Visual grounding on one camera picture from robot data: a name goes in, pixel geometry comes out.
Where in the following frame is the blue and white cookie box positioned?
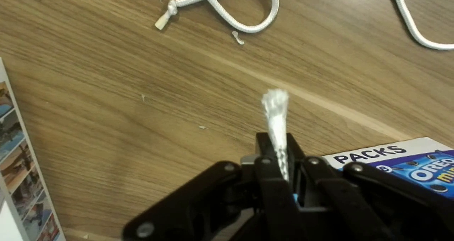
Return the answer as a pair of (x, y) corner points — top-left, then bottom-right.
(322, 137), (454, 200)

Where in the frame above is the white knotted rope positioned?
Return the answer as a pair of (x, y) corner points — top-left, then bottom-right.
(155, 0), (279, 34)

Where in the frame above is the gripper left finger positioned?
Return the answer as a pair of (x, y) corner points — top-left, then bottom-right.
(122, 132), (295, 241)

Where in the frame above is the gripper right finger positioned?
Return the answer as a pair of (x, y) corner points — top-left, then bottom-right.
(287, 133), (454, 241)

